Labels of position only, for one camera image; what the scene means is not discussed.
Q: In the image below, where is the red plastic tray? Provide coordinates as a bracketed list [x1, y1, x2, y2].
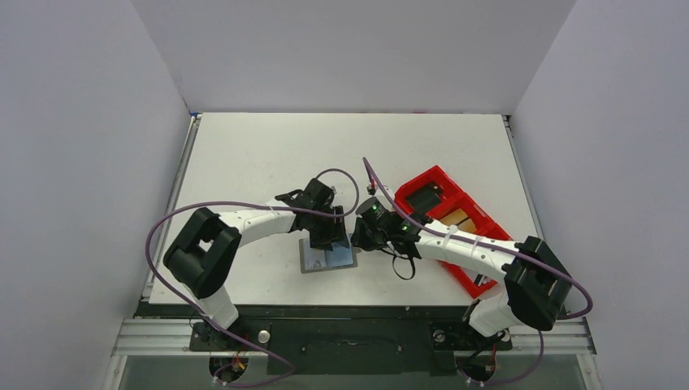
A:
[393, 164, 514, 300]

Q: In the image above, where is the black wallet in tray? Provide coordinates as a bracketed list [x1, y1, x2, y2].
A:
[405, 182, 443, 215]

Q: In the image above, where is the tan card in tray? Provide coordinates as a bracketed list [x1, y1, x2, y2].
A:
[440, 209, 477, 233]

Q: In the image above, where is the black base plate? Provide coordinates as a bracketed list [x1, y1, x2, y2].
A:
[135, 302, 540, 381]

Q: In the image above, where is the black loop cable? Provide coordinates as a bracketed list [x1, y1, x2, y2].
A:
[391, 253, 417, 281]

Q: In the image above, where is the aluminium frame rail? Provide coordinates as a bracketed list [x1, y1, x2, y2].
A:
[112, 318, 594, 357]

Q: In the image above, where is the grey card holder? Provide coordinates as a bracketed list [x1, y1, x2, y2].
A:
[299, 239, 358, 274]

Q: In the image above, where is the pictured card in sleeve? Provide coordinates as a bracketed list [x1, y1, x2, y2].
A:
[303, 250, 327, 271]

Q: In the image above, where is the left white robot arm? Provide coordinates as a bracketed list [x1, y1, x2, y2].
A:
[163, 179, 349, 349]

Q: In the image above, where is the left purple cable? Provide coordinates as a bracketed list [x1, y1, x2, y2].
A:
[144, 167, 361, 329]

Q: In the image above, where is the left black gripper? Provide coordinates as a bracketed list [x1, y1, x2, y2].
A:
[307, 206, 348, 251]

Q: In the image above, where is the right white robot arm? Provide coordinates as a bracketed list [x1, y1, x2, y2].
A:
[351, 197, 573, 347]

